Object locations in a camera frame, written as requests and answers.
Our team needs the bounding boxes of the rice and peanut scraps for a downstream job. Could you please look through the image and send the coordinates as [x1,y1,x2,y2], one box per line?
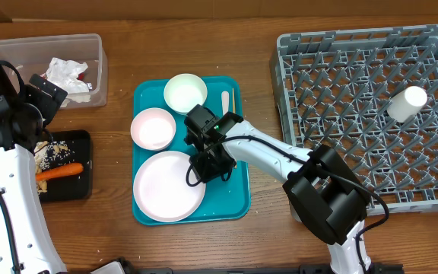
[34,141,71,174]

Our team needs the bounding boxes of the black waste tray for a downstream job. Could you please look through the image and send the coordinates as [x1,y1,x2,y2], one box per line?
[37,130,93,202]

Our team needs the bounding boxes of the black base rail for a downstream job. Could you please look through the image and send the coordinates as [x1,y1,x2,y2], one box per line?
[89,256,405,274]

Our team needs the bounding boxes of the clear plastic bin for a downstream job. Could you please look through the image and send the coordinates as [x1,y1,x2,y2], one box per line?
[0,33,108,109]

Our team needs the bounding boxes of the white napkin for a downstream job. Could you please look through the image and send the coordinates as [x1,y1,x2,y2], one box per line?
[45,57,90,107]

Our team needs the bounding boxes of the pale green bowl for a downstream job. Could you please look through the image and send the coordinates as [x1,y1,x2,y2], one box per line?
[163,73,208,115]

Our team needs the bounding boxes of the wooden chopstick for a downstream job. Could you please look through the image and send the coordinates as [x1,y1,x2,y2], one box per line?
[231,88,236,113]

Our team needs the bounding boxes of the pink bowl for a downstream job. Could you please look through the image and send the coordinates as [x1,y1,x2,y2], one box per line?
[130,107,176,151]

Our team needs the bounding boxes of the white plastic fork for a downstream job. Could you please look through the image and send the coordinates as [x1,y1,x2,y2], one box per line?
[221,91,230,116]

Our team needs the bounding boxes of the grey dishwasher rack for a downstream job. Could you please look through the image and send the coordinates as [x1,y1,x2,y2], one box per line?
[270,24,438,213]

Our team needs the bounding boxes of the large pink plate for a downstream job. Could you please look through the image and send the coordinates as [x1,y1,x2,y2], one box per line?
[133,151,206,222]

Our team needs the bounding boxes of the orange carrot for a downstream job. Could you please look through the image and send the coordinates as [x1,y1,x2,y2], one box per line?
[35,163,84,181]

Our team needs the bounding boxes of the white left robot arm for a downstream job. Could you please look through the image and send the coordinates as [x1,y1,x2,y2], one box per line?
[0,60,67,273]

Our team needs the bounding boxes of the white cup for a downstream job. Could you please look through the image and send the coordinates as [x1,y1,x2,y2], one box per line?
[387,86,428,123]

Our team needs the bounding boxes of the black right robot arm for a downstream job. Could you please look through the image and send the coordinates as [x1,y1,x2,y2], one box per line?
[184,105,403,273]

